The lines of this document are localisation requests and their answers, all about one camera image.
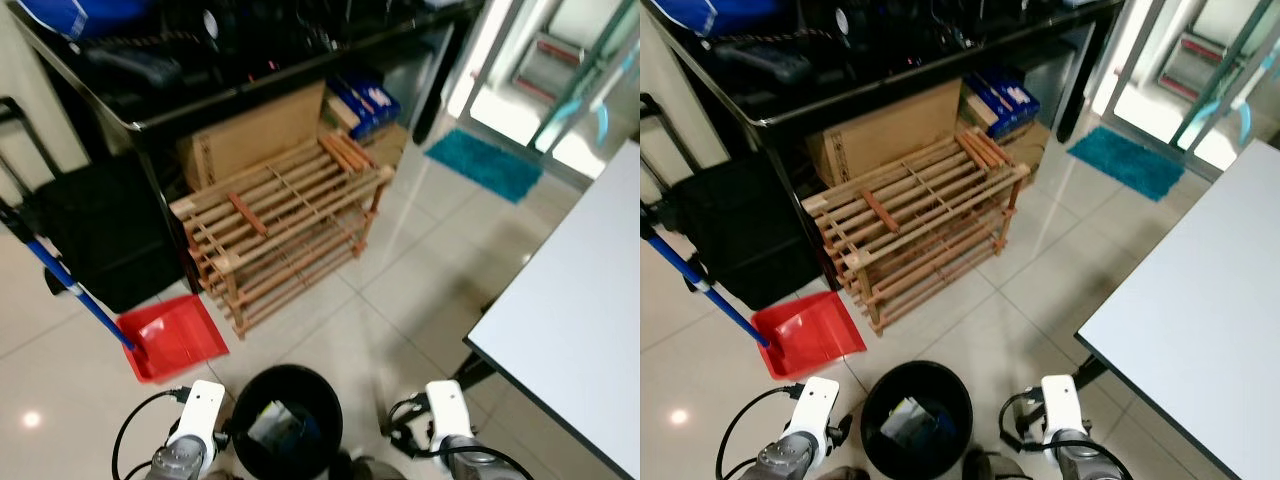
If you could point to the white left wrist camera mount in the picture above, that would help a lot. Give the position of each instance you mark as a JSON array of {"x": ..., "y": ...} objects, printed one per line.
[
  {"x": 815, "y": 405},
  {"x": 202, "y": 410}
]

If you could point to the white table with black edge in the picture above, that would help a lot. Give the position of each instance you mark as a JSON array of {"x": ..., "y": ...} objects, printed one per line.
[
  {"x": 1190, "y": 320},
  {"x": 570, "y": 320}
]

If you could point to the glass sliding door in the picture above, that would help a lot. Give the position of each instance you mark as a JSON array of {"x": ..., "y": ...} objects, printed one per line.
[
  {"x": 1200, "y": 65},
  {"x": 560, "y": 70}
]

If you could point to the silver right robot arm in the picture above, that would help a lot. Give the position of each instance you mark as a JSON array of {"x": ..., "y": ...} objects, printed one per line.
[
  {"x": 1085, "y": 458},
  {"x": 475, "y": 462}
]

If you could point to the blue bag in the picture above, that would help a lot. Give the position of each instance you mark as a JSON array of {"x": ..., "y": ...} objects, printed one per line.
[
  {"x": 730, "y": 12},
  {"x": 70, "y": 14}
]

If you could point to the blue printed packages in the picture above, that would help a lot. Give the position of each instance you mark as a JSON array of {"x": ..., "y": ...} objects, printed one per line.
[
  {"x": 1003, "y": 100},
  {"x": 365, "y": 105}
]

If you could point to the black round rubbish bin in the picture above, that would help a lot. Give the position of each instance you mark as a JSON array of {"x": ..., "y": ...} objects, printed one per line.
[
  {"x": 318, "y": 420},
  {"x": 950, "y": 415}
]

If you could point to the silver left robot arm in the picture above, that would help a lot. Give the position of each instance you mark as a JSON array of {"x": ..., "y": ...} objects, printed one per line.
[
  {"x": 788, "y": 460},
  {"x": 178, "y": 462}
]

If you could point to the teal shaggy floor mat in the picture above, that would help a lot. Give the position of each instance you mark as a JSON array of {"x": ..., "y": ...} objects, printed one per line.
[
  {"x": 485, "y": 162},
  {"x": 1125, "y": 160}
]

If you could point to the red plastic dustpan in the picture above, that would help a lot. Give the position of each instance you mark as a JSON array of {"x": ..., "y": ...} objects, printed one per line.
[
  {"x": 812, "y": 335},
  {"x": 178, "y": 338}
]

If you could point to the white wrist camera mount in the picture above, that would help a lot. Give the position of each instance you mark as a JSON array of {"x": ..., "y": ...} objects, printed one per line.
[
  {"x": 448, "y": 410},
  {"x": 202, "y": 410},
  {"x": 815, "y": 405},
  {"x": 1062, "y": 405}
]

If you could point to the wooden slatted shoe rack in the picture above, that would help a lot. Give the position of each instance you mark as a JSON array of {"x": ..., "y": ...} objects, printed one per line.
[
  {"x": 285, "y": 205},
  {"x": 925, "y": 200}
]

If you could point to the black fabric bag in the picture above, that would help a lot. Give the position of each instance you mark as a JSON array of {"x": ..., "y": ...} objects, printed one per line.
[
  {"x": 105, "y": 235},
  {"x": 745, "y": 230}
]

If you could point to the crumpled paper trash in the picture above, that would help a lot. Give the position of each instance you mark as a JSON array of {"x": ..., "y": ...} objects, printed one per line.
[
  {"x": 905, "y": 420},
  {"x": 270, "y": 425}
]

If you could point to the brown cardboard box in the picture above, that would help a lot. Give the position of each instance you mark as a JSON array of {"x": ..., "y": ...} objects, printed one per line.
[
  {"x": 255, "y": 135},
  {"x": 885, "y": 130}
]

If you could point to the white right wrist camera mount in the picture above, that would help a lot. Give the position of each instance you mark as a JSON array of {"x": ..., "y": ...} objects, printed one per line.
[
  {"x": 448, "y": 410},
  {"x": 1062, "y": 405}
]

